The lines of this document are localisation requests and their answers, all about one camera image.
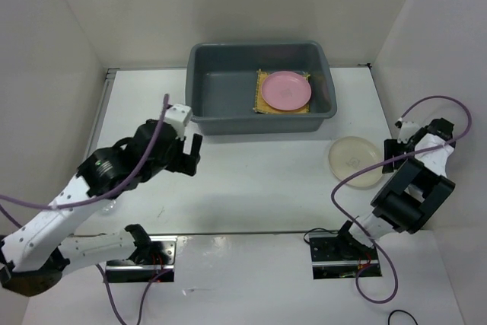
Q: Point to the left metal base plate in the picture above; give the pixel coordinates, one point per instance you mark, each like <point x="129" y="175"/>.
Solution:
<point x="157" y="264"/>

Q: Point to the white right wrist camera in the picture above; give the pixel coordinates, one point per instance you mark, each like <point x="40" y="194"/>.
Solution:
<point x="406" y="129"/>

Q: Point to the cream plastic plate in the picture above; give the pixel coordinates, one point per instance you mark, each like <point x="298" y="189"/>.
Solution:
<point x="351" y="154"/>

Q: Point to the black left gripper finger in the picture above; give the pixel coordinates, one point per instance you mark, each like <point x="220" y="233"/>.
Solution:
<point x="180" y="145"/>
<point x="196" y="145"/>

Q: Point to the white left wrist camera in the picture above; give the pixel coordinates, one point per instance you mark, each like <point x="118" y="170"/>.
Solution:
<point x="178" y="117"/>

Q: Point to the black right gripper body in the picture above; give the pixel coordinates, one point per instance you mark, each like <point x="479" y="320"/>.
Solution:
<point x="405" y="148"/>

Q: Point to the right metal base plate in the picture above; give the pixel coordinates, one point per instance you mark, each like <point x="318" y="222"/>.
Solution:
<point x="331" y="259"/>

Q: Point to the woven bamboo tray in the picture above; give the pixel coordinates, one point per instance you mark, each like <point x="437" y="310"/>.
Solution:
<point x="260" y="106"/>

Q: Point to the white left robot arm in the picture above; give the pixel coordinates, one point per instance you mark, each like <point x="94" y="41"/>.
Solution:
<point x="40" y="253"/>

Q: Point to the metal base plate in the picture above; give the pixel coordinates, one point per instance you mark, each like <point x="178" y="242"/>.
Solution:
<point x="331" y="259"/>
<point x="157" y="264"/>

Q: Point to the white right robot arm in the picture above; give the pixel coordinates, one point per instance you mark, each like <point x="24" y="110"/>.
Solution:
<point x="417" y="187"/>

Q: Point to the pink plastic plate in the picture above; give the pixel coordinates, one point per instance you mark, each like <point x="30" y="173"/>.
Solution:
<point x="286" y="91"/>

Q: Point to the grey plastic bin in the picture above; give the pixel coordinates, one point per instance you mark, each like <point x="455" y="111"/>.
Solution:
<point x="221" y="85"/>

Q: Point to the aluminium table edge rail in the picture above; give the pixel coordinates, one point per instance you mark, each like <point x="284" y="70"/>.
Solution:
<point x="130" y="97"/>

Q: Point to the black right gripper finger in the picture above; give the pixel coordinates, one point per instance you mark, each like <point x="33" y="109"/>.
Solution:
<point x="391" y="148"/>
<point x="390" y="167"/>

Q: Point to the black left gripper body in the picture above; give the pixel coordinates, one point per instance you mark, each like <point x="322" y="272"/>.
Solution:
<point x="185" y="163"/>

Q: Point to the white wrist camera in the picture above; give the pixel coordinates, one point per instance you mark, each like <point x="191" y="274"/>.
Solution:
<point x="406" y="129"/>
<point x="178" y="117"/>

